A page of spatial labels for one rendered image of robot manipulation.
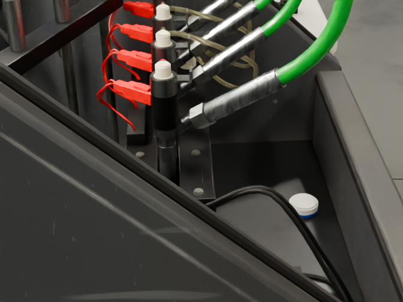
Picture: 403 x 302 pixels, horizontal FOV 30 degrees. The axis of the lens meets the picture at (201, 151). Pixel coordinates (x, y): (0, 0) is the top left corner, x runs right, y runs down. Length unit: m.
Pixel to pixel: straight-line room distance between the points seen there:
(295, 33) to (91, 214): 0.72
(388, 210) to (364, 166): 0.09
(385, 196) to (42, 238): 0.50
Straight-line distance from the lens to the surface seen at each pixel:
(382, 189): 0.87
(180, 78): 0.77
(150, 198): 0.43
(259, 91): 0.64
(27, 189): 0.42
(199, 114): 0.67
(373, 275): 0.86
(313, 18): 1.24
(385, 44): 3.65
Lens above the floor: 1.44
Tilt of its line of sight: 32 degrees down
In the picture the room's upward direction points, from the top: 1 degrees counter-clockwise
